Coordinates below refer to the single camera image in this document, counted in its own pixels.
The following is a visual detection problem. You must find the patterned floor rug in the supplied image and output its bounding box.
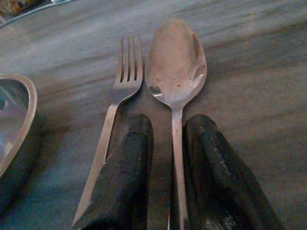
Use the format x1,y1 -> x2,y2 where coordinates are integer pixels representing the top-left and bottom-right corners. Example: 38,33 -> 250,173
0,0 -> 44,19

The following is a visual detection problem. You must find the silver metal fork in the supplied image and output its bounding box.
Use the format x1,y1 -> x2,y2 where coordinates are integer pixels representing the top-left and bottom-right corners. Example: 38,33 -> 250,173
71,35 -> 144,227

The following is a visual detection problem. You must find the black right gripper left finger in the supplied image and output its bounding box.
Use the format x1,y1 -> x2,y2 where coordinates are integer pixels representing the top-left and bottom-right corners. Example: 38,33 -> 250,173
73,113 -> 154,230

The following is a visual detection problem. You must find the silver metal spoon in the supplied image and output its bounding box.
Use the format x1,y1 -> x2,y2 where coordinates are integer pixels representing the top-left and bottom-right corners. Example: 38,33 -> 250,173
145,18 -> 208,230

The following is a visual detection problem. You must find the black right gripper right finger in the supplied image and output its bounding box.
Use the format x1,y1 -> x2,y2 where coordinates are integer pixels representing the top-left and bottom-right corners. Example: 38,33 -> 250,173
181,114 -> 283,230

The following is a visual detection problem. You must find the steel plate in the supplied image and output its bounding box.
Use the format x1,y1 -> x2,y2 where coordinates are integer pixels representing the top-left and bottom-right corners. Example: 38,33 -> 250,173
0,73 -> 38,178

